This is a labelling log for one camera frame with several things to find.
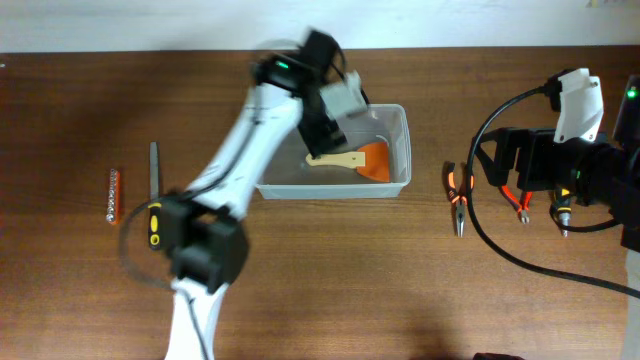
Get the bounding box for yellow black screwdriver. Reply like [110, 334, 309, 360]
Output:
[552, 187, 572, 226]

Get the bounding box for file yellow black handle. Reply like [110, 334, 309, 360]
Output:
[147, 142, 161, 251]

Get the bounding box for clear plastic container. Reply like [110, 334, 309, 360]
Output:
[256, 104, 412, 200]

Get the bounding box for orange scraper wooden handle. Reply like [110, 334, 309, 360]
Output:
[305, 142, 391, 183]

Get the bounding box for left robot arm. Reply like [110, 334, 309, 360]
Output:
[148, 30, 368, 359]

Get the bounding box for red black cutting pliers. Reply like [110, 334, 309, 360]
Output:
[499, 185, 533, 224]

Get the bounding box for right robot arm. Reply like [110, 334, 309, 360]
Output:
[469, 68, 639, 251]

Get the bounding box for orange black needle-nose pliers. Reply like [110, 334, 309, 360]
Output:
[443, 161, 468, 237]

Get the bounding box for orange socket bit rail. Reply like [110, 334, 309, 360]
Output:
[106, 169, 120, 225]

